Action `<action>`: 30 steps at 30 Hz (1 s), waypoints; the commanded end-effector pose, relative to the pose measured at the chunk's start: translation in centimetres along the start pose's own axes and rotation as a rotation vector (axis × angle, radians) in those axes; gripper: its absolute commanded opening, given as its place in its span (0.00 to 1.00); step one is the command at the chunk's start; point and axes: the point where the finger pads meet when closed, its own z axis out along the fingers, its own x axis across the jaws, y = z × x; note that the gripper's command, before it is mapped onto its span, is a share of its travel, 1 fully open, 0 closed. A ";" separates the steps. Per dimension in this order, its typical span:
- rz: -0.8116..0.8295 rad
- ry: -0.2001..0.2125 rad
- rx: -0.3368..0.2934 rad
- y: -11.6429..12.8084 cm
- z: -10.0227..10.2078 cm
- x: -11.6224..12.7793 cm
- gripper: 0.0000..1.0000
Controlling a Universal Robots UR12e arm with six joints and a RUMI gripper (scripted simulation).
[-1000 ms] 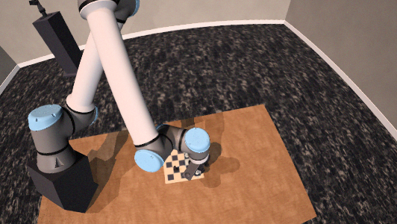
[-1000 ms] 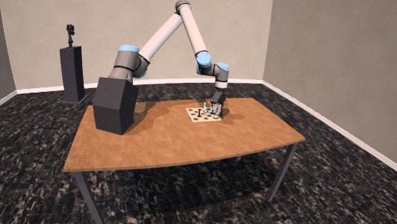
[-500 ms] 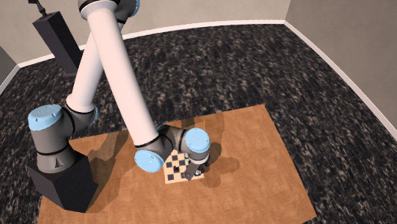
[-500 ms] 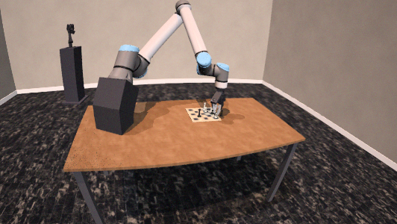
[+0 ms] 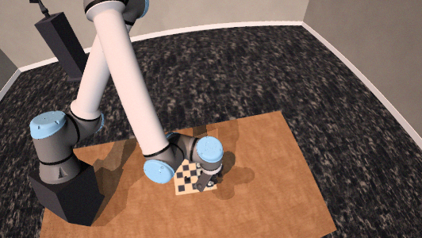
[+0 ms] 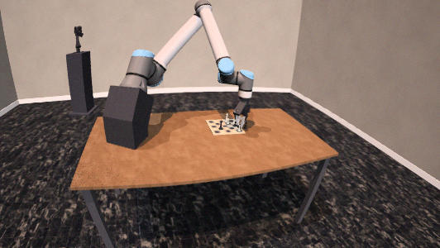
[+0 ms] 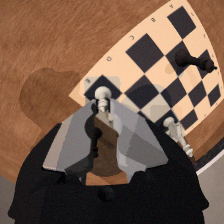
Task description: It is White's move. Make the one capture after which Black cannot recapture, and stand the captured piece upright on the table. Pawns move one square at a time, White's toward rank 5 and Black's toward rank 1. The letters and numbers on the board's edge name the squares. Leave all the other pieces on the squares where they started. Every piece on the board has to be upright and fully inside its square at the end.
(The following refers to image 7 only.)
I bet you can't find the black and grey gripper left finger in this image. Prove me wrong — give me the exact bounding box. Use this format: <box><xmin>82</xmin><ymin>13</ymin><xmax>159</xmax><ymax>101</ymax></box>
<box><xmin>8</xmin><ymin>99</ymin><xmax>99</xmax><ymax>220</ymax></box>

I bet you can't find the white chess piece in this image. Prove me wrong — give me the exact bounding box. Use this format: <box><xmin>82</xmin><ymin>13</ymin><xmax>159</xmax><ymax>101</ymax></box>
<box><xmin>95</xmin><ymin>86</ymin><xmax>111</xmax><ymax>112</ymax></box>
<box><xmin>177</xmin><ymin>134</ymin><xmax>193</xmax><ymax>157</ymax></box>
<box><xmin>163</xmin><ymin>117</ymin><xmax>181</xmax><ymax>139</ymax></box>

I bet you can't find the black chess piece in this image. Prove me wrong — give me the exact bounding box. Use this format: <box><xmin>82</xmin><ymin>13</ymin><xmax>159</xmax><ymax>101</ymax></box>
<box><xmin>175</xmin><ymin>49</ymin><xmax>217</xmax><ymax>73</ymax></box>
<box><xmin>90</xmin><ymin>127</ymin><xmax>102</xmax><ymax>158</ymax></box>

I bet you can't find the chessboard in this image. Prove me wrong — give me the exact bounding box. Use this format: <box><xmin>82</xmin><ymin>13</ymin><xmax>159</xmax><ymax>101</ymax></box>
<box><xmin>69</xmin><ymin>0</ymin><xmax>224</xmax><ymax>142</ymax></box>

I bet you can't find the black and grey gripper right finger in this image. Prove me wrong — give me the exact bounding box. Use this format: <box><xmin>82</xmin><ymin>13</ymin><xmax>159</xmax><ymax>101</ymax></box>
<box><xmin>108</xmin><ymin>98</ymin><xmax>209</xmax><ymax>211</ymax></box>

